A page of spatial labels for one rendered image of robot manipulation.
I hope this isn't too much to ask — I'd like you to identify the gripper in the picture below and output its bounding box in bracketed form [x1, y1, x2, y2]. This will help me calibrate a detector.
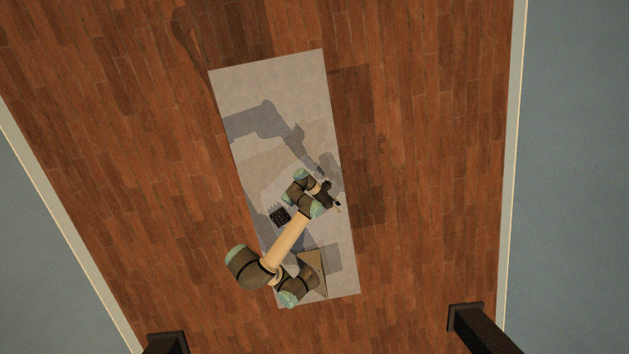
[308, 180, 341, 213]

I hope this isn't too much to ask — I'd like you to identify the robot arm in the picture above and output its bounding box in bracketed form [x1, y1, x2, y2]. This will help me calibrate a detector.
[224, 168, 324, 309]

